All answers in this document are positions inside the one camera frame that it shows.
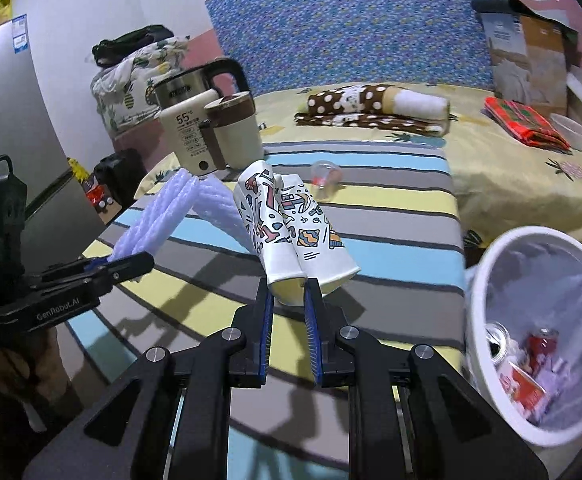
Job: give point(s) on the person's left hand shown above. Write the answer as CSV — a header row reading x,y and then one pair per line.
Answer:
x,y
1,377

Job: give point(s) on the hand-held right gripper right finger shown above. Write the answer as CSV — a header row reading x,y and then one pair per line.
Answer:
x,y
311,330

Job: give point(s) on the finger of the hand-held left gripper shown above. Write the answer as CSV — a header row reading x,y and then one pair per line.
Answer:
x,y
121,267
71,267

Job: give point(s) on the white foam net sleeve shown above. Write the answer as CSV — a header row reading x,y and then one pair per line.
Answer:
x,y
221,210
161,215

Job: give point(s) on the red printed packet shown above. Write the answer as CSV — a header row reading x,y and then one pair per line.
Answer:
x,y
98,200

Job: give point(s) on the printed bedding package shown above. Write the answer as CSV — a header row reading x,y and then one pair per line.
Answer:
x,y
526,60

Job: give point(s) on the red plaid cloth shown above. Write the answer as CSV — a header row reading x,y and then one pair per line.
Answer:
x,y
526,122

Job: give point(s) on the black box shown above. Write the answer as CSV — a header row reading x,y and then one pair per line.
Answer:
x,y
118,172

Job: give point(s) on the beige cup with brown lid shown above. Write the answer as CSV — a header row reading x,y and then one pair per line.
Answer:
x,y
236,132

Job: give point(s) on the steel electric kettle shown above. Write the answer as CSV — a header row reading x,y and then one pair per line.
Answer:
x,y
181,87

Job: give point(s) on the patterned paper cup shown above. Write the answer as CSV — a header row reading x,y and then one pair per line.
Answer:
x,y
266,230
316,245

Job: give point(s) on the brown polka dot blanket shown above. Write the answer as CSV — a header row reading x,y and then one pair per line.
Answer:
x,y
351,105

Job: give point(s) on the pineapple print pillow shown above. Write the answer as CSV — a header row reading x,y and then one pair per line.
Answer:
x,y
126,90

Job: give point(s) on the white round bowl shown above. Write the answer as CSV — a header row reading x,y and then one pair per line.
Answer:
x,y
573,132

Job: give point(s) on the black bag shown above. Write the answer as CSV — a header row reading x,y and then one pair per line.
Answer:
x,y
131,42

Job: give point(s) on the small clear plastic cup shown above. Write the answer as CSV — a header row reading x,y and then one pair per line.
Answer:
x,y
327,180

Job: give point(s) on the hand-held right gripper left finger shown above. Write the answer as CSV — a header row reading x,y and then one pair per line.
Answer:
x,y
266,330

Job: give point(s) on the white trash bin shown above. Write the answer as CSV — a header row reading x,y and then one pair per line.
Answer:
x,y
486,280

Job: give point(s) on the blue patterned mattress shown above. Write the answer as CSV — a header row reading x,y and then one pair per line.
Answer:
x,y
361,25

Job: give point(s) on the beige electric water heater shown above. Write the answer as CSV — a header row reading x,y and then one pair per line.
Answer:
x,y
188,135

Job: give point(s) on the yellow bedsheet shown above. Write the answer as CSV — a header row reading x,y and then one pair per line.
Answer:
x,y
511,185

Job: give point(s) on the grey refrigerator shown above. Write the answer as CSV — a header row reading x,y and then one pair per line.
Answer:
x,y
16,110

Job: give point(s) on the striped tablecloth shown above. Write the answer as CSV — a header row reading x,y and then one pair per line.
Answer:
x,y
396,230

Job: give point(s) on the red and white carton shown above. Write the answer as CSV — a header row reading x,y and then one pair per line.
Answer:
x,y
521,385

